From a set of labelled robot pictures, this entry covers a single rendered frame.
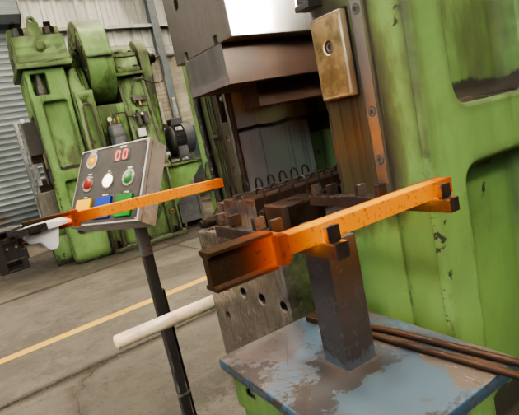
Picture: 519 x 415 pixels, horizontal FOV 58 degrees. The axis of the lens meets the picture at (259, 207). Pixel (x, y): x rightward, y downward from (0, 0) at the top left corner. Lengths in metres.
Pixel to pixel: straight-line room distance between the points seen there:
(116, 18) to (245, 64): 9.13
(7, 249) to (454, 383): 0.80
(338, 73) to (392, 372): 0.59
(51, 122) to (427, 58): 5.36
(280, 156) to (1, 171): 7.75
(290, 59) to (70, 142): 4.94
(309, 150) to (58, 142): 4.68
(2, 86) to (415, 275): 8.56
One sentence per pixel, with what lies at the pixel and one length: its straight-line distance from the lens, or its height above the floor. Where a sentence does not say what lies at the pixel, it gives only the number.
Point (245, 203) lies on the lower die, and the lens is 1.17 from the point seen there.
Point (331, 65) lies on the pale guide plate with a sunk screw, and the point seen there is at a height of 1.25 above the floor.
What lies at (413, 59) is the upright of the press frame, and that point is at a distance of 0.92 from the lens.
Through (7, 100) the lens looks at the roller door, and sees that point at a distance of 9.13.
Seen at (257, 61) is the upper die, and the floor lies 1.31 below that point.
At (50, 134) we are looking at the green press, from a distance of 5.94.
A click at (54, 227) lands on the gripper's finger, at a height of 1.05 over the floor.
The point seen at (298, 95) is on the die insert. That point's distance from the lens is 1.29.
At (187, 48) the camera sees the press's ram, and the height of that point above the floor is 1.39.
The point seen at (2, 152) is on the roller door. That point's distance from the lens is 9.01.
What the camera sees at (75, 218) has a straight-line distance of 1.03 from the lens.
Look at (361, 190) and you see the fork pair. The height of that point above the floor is 1.02.
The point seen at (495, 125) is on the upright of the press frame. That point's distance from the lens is 1.11.
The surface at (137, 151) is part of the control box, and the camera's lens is 1.57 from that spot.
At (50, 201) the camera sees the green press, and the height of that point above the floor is 0.80.
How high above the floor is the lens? 1.16
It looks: 10 degrees down
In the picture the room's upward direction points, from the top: 12 degrees counter-clockwise
